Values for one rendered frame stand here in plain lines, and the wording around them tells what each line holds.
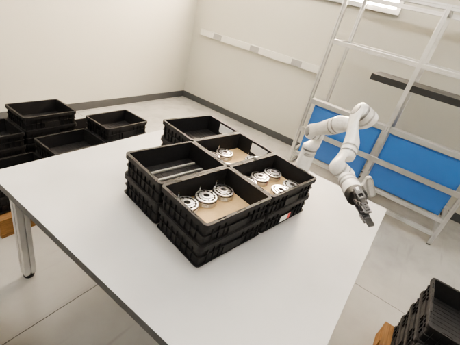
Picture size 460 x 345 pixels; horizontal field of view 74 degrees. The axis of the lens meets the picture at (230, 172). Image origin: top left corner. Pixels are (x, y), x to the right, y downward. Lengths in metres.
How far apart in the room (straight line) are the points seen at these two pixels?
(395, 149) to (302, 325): 2.43
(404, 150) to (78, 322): 2.98
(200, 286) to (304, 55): 3.68
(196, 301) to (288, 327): 0.34
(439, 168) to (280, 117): 2.22
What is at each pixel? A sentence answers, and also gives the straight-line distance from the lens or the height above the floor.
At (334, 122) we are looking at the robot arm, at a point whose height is 1.23.
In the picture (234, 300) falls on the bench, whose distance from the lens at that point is 1.22.
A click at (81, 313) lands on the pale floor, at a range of 2.01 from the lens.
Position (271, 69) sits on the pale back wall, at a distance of 4.65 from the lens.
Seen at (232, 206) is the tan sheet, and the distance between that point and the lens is 1.42.
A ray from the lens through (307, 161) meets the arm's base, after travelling 1.92.
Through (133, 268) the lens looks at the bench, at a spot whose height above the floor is 0.70.
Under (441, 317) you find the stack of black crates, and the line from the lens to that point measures 2.06.
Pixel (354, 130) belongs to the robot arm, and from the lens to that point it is 1.45.
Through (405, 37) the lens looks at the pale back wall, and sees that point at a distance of 4.17.
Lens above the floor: 1.64
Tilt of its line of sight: 29 degrees down
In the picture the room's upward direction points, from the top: 15 degrees clockwise
